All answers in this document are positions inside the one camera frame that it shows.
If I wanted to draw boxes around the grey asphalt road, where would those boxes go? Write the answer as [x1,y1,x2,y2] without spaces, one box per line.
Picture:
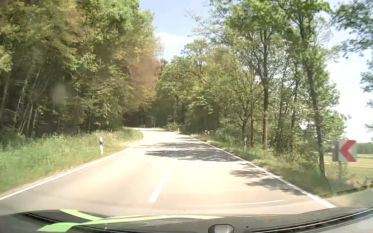
[0,128,336,217]

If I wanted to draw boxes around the road markings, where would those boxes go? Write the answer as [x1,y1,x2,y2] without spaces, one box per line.
[0,128,336,208]

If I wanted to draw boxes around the row of trees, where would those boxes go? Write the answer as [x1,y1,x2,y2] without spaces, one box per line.
[148,0,373,173]

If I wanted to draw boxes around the grass verge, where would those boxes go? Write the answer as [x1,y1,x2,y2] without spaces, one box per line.
[0,128,144,198]
[165,128,373,196]

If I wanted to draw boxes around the car's own bonnet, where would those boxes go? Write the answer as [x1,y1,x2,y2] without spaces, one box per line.
[0,198,373,233]

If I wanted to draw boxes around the dense green wood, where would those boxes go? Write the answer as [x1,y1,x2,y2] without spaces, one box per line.
[0,0,161,138]

